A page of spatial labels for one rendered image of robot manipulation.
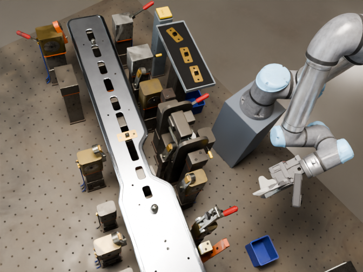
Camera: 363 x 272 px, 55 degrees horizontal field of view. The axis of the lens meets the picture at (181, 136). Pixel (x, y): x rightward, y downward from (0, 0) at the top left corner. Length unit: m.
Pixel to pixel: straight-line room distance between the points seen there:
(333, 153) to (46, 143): 1.31
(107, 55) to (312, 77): 0.99
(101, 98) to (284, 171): 0.85
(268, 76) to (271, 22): 2.26
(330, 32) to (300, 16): 2.76
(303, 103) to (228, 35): 2.25
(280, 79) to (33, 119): 1.23
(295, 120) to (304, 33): 2.53
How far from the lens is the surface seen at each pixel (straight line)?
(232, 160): 1.79
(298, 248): 1.86
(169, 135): 1.56
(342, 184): 2.97
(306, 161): 1.26
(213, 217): 1.25
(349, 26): 1.08
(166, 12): 1.73
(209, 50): 3.19
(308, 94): 1.16
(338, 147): 1.26
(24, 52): 2.21
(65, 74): 1.66
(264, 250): 1.79
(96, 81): 1.66
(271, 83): 1.38
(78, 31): 1.86
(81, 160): 1.43
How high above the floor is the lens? 2.35
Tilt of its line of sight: 62 degrees down
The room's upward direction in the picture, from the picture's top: 18 degrees clockwise
